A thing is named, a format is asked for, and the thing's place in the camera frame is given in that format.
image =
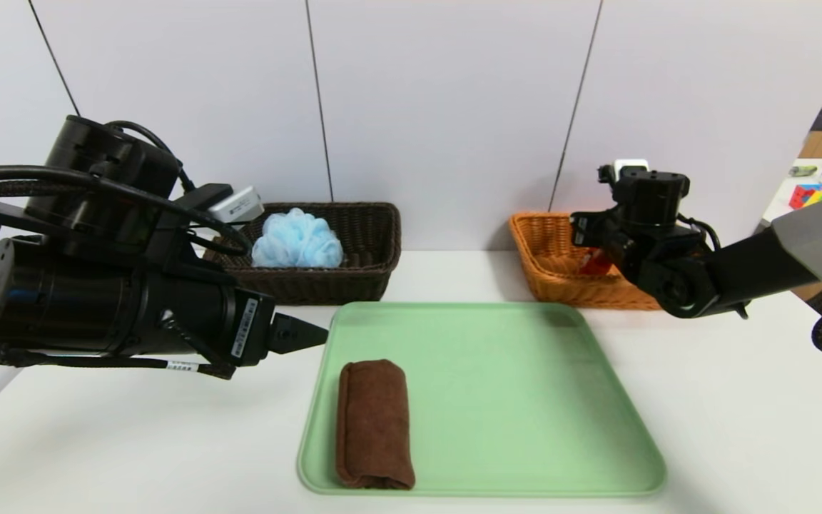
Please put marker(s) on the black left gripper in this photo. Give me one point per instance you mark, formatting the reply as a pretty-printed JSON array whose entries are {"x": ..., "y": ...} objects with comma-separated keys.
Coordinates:
[{"x": 250, "y": 330}]

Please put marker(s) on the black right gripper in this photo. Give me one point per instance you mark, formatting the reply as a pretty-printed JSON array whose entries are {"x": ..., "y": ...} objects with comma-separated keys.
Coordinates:
[{"x": 585, "y": 227}]

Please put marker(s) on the small red drink carton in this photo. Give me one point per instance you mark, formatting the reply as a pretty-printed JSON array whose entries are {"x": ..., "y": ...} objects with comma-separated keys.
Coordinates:
[{"x": 596, "y": 265}]

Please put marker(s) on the light blue bath loofah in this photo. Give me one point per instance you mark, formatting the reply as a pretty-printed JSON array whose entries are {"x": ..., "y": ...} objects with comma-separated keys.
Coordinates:
[{"x": 300, "y": 243}]

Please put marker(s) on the brown towel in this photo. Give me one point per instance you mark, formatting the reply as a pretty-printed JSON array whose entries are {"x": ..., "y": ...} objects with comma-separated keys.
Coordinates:
[{"x": 374, "y": 421}]

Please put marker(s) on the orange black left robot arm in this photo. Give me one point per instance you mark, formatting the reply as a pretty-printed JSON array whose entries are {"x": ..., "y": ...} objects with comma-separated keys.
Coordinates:
[{"x": 97, "y": 300}]

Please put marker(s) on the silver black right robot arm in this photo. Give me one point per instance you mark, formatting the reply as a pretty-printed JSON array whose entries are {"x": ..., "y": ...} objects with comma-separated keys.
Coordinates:
[{"x": 746, "y": 271}]

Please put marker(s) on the orange wicker basket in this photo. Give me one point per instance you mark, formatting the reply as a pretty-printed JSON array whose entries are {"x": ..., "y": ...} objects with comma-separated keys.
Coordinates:
[{"x": 546, "y": 275}]

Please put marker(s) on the dark brown wicker basket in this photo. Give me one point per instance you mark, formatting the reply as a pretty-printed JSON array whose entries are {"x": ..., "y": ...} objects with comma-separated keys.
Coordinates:
[{"x": 354, "y": 278}]

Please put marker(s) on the white side table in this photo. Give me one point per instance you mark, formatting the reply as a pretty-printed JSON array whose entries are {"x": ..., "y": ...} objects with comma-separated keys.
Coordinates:
[{"x": 782, "y": 207}]

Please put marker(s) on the light green plastic tray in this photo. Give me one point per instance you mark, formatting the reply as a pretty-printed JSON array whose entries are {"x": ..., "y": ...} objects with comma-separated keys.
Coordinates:
[{"x": 496, "y": 428}]

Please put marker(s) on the small green object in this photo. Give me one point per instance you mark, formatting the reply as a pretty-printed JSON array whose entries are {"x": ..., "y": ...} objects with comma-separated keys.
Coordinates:
[{"x": 802, "y": 170}]

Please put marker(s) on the colourful puzzle cube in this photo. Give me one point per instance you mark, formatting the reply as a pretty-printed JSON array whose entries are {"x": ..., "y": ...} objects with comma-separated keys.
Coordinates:
[{"x": 810, "y": 194}]

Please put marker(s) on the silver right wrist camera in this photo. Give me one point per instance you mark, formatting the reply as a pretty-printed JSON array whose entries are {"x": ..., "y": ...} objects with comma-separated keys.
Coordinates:
[{"x": 631, "y": 168}]

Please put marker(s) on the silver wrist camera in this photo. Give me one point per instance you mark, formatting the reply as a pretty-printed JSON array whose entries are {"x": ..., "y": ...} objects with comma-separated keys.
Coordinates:
[
  {"x": 237, "y": 204},
  {"x": 631, "y": 168}
]

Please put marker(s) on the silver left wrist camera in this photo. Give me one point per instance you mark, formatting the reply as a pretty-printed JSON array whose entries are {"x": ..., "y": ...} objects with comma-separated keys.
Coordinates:
[{"x": 237, "y": 204}]

